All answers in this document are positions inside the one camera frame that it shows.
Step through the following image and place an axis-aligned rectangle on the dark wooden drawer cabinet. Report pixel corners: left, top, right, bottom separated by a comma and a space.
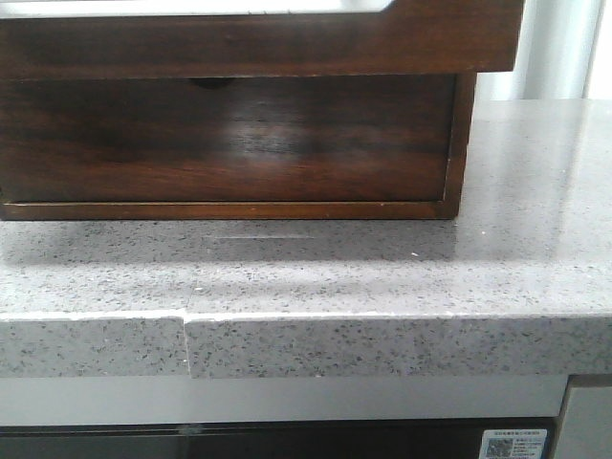
0, 71, 478, 222

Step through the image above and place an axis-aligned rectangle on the grey curtain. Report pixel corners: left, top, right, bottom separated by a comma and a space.
476, 1, 611, 100

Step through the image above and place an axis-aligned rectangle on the wooden drawer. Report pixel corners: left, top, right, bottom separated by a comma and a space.
0, 74, 458, 204
1, 1, 524, 80

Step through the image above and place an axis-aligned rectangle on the white QR code sticker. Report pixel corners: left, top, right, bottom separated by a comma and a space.
478, 429, 548, 459

